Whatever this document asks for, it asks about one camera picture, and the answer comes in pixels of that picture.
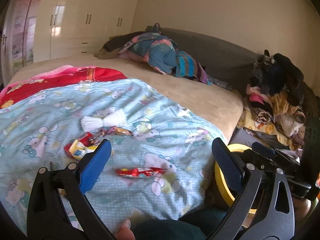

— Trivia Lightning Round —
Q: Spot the red white yellow snack packet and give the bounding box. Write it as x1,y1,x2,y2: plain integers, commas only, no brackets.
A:
63,132,98,160

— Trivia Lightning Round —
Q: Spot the red foil candy wrapper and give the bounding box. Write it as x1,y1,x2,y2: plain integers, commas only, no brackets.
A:
115,167,166,178

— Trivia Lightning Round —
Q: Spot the purple orange snack wrapper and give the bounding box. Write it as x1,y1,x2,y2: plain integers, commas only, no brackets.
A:
100,126,133,137

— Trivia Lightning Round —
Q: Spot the yellow rimmed black trash bin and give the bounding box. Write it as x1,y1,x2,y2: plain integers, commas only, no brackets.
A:
212,138,261,220

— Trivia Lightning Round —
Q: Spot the person's left hand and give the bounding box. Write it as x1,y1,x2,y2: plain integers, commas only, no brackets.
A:
115,219,136,240

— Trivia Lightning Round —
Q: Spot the beige bed mattress cover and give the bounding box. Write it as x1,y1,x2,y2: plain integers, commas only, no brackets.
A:
9,54,243,141

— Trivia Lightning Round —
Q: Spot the pile of clothes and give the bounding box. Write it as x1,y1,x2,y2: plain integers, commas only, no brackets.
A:
237,85,306,150

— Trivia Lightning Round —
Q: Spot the light blue Hello Kitty quilt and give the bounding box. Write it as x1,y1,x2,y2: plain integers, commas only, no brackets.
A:
1,79,223,232

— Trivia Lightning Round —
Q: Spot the black plush toy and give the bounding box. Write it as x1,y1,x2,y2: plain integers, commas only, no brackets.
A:
249,49,304,106

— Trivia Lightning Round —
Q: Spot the red pink blanket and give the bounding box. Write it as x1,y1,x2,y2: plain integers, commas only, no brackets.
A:
1,65,126,109

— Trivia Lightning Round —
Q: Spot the grey upholstered headboard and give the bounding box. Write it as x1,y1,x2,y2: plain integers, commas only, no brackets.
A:
162,28,258,96

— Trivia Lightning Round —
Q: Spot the striped colourful blanket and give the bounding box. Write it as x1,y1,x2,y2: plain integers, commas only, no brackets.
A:
175,50,211,85

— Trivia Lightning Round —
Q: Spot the dark brown garment on bed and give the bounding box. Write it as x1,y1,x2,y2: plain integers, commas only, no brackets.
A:
93,31,144,60

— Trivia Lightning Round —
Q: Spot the teal floral crumpled quilt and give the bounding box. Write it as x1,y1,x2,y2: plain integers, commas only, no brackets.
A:
118,23,177,74

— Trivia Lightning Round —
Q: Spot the white glossy wardrobe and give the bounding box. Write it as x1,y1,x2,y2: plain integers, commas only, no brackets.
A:
33,0,138,62

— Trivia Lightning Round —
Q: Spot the white open door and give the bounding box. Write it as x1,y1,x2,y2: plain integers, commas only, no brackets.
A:
1,0,12,87

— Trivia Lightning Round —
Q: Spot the pink Hello Kitty sliding door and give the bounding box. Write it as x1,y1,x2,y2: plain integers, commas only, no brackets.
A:
11,0,41,69

